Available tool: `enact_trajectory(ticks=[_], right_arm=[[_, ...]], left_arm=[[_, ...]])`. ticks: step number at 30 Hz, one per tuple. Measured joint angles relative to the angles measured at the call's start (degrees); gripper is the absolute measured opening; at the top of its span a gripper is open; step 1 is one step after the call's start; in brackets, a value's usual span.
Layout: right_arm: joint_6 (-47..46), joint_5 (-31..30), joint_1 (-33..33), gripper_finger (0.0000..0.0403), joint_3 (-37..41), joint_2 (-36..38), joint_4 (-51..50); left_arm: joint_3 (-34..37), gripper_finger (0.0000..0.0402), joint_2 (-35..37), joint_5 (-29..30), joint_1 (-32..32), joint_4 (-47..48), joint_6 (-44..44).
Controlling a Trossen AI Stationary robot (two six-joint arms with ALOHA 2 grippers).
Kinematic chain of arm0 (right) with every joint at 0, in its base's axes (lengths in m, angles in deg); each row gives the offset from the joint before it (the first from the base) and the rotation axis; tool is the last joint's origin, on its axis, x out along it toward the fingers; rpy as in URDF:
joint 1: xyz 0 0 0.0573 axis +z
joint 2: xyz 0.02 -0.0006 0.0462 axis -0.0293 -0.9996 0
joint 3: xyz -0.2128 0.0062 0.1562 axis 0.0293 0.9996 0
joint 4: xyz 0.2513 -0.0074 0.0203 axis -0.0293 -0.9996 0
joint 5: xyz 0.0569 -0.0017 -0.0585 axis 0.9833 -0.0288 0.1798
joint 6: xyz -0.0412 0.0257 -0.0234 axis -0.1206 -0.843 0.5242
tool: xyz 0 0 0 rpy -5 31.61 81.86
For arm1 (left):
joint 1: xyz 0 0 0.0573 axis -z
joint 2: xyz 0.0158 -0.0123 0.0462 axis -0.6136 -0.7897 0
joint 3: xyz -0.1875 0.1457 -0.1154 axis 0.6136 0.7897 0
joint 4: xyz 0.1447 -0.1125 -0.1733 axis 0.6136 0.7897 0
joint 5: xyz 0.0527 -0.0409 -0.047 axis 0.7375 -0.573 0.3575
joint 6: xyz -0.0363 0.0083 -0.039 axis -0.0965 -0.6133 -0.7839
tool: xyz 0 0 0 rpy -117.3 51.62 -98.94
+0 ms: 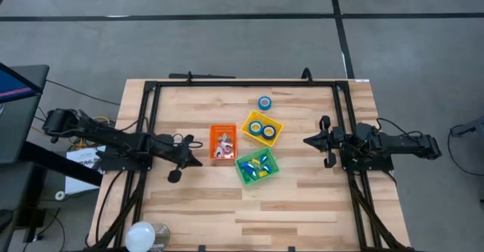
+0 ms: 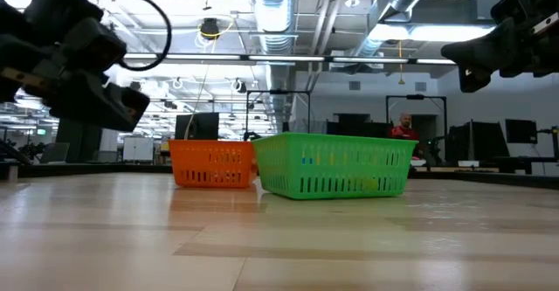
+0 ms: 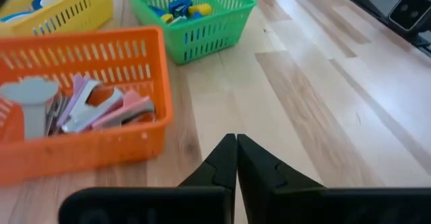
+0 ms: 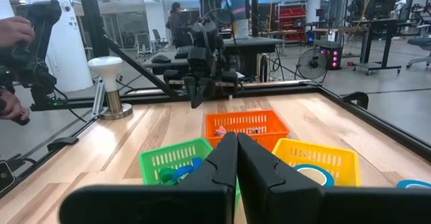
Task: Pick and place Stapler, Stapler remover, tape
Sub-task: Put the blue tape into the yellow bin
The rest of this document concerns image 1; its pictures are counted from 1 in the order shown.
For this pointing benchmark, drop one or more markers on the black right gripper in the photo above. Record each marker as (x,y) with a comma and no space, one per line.
(334,140)

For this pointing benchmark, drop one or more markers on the black aluminium table frame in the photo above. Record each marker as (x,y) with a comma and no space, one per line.
(246,83)

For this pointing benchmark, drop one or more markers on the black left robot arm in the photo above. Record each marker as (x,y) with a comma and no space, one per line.
(113,138)

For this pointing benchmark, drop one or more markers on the black frame clamp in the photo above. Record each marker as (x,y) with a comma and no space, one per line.
(291,249)
(307,76)
(202,248)
(189,76)

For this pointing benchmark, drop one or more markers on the small white tape roll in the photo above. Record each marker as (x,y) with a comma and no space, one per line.
(56,195)

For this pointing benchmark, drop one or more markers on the light blue tape roll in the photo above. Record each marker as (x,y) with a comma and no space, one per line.
(260,103)
(250,128)

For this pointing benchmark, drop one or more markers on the black stand beam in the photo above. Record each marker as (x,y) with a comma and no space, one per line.
(60,165)

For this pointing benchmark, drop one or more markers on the grey staple remover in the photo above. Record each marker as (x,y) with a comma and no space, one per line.
(224,136)

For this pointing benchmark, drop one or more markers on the monitor with blue screen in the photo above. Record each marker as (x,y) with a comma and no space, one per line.
(15,87)

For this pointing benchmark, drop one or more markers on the green plastic basket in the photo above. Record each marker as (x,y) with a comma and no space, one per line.
(274,176)

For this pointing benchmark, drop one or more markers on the dark blue tape roll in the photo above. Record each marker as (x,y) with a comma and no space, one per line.
(274,132)

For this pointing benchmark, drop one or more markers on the blue mini stapler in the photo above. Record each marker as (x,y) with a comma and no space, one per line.
(246,165)
(263,157)
(246,172)
(267,167)

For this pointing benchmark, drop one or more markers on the orange plastic basket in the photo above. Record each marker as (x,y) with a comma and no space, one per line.
(213,131)

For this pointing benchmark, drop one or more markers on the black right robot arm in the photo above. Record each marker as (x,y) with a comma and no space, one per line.
(397,144)

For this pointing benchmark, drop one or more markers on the yellow plastic basket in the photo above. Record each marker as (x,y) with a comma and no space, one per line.
(278,125)

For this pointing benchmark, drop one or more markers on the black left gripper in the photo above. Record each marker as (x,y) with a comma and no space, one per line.
(181,155)

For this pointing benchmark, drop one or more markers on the purple staple remover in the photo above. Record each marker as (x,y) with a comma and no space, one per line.
(227,146)

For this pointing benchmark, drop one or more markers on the pink staple remover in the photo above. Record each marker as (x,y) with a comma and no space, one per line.
(219,153)

